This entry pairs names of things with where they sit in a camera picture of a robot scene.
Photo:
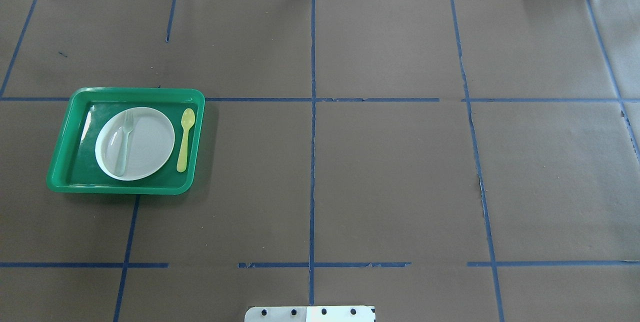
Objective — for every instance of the clear plastic fork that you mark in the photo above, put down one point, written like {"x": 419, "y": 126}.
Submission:
{"x": 127, "y": 129}

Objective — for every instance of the yellow plastic spoon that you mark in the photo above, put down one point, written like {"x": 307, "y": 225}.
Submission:
{"x": 187, "y": 122}

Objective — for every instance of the white round plate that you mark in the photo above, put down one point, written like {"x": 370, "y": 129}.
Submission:
{"x": 151, "y": 144}

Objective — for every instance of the green plastic tray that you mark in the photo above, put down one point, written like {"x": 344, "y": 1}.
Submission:
{"x": 73, "y": 167}

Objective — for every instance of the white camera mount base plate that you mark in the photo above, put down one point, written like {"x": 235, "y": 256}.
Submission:
{"x": 327, "y": 313}

